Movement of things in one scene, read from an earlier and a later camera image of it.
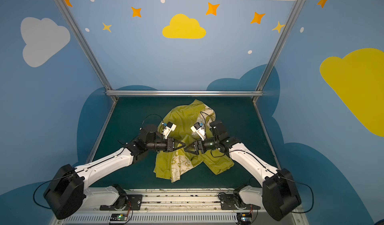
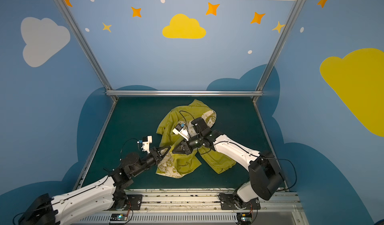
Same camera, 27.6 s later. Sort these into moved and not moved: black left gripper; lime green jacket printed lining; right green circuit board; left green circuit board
Moved: black left gripper
Not moved: right green circuit board; lime green jacket printed lining; left green circuit board
